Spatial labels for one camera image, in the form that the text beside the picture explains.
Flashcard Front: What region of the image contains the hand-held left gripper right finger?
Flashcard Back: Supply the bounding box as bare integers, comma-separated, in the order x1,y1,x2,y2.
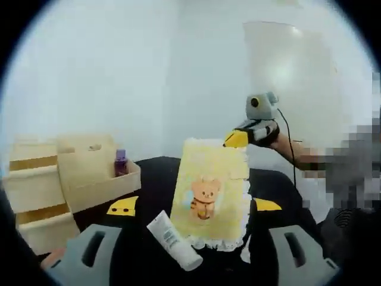
249,198,340,286

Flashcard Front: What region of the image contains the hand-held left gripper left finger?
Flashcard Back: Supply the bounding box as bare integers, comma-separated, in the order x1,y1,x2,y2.
47,195,139,286

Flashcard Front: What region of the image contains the cream wooden drawer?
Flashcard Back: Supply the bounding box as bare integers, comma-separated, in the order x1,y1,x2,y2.
2,165,65,213
16,205,80,256

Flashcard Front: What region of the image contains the yellow lace-trimmed bear cloth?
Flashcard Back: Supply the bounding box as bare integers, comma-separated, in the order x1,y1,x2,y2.
169,136,253,263

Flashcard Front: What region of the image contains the cream wooden drawer organizer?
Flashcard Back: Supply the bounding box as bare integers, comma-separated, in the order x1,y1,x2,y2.
2,133,142,256

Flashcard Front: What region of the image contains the white cosmetic tube bottle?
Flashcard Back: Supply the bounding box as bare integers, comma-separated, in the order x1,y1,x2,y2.
146,209,204,272

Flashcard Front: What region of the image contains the purple cosmetic bottle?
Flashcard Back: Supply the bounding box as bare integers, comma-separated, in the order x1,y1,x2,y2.
114,148,130,177

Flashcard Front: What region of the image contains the person's right hand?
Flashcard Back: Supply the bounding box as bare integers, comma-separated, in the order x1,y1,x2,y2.
266,130,288,153

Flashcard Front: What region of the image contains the person's left hand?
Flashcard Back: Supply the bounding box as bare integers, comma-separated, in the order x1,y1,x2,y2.
40,247,67,271

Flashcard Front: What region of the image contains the black mesh chair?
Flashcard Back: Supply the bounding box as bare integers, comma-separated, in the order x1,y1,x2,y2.
317,205,363,272

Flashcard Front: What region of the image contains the black table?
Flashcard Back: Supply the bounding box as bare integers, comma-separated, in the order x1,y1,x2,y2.
37,155,324,286

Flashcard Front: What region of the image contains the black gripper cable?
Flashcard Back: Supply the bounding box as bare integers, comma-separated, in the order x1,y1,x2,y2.
276,107,298,187

